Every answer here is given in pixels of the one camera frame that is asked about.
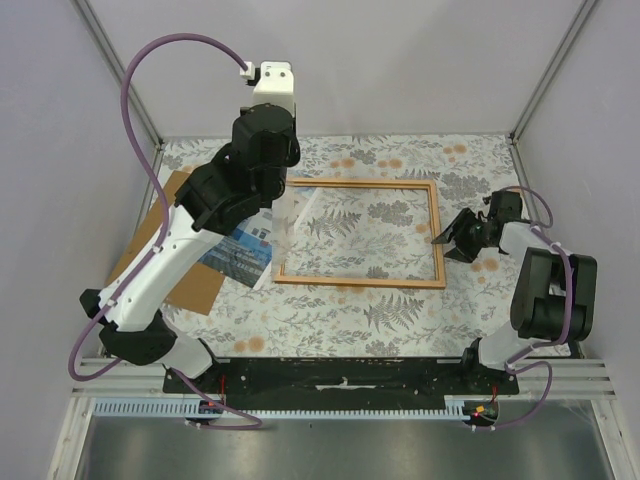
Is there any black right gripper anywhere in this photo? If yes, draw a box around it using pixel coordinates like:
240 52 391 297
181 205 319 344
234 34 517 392
431 208 493 265

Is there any clear glass pane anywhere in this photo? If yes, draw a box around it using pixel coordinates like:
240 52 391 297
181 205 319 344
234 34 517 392
284 187 435 280

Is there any wooden picture frame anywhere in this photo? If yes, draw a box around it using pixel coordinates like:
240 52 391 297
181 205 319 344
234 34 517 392
273 177 447 290

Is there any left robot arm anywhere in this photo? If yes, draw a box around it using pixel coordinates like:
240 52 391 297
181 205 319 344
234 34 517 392
80 102 300 393

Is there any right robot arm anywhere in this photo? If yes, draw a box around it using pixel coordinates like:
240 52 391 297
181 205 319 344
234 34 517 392
432 186 597 394

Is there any building photo print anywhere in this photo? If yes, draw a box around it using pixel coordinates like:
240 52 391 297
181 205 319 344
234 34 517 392
197 192 321 290

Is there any floral patterned table mat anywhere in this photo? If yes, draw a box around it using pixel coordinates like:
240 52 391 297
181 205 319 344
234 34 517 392
162 134 519 357

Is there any brown cardboard backing board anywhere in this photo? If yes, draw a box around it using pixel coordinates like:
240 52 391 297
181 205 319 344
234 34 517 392
106 200 225 315

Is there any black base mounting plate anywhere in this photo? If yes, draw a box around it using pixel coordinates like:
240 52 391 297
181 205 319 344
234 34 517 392
194 357 519 412

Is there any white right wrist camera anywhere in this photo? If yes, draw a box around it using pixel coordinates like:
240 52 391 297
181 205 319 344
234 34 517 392
483 190 523 222

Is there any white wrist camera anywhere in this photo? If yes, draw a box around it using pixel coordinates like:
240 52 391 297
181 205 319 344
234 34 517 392
483 190 523 222
240 61 296 116

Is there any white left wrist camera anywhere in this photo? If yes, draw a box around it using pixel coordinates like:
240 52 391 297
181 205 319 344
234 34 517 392
240 61 296 116

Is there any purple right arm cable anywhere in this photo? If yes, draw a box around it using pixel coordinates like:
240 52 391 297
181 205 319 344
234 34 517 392
468 187 574 432

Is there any light blue cable duct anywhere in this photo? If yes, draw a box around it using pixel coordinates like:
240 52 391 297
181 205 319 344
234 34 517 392
93 395 501 417

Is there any aluminium rail frame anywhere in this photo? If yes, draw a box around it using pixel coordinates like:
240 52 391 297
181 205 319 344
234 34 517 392
47 352 639 479

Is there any right aluminium corner post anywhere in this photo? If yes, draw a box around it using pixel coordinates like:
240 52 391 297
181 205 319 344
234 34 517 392
510 0 601 141

